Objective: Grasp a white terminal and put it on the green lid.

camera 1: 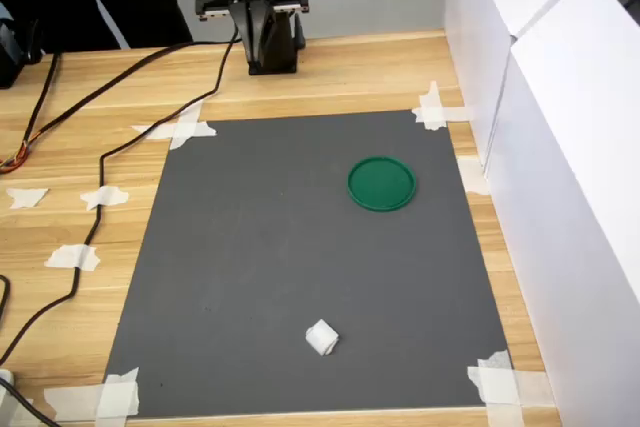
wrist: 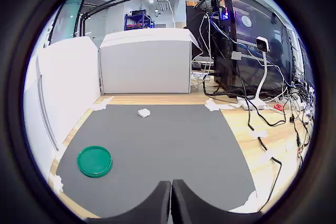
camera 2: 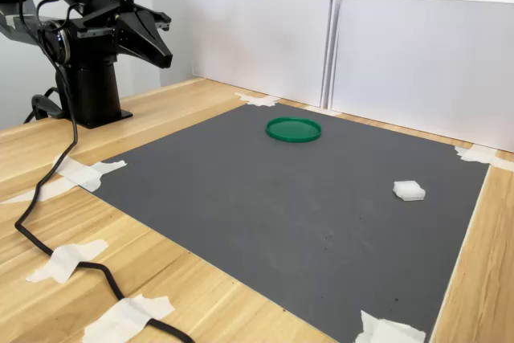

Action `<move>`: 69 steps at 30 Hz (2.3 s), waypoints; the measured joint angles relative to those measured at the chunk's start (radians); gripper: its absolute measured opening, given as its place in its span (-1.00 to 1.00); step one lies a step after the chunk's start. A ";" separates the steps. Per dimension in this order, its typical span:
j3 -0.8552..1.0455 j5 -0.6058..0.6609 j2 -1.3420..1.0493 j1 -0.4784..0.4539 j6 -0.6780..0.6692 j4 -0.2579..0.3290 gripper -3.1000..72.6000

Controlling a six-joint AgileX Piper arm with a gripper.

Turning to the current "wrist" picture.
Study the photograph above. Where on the teal display screen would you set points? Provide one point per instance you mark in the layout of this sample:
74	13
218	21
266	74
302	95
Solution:
65	19

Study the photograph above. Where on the black computer tower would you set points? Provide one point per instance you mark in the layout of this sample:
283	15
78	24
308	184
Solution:
223	72

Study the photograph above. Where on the small white plastic terminal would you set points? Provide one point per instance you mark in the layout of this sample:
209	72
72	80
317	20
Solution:
144	113

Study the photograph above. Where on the white webcam on gooseneck stand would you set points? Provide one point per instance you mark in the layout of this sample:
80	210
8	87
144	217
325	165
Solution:
262	43

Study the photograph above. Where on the round green lid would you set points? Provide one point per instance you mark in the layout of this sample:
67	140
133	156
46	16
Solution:
94	161

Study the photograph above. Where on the dark grey mat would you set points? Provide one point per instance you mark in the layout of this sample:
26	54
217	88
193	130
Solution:
162	142

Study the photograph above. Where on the small red object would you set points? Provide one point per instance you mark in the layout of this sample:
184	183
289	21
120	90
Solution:
278	106

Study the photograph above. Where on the black monitor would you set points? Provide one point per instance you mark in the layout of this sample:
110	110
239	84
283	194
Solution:
194	24

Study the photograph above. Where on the blue shelf rack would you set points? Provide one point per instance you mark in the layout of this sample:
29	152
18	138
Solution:
137	20

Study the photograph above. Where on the white power strip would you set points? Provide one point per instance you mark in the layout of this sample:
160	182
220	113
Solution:
244	103

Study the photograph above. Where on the white partition panel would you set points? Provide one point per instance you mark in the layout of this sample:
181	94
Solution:
144	66
71	82
34	119

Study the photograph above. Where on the white tape piece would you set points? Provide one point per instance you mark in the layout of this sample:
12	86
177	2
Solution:
258	134
250	203
265	157
101	104
214	105
56	184

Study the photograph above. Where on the grey adapter box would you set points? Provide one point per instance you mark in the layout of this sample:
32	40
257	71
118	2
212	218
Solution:
236	55

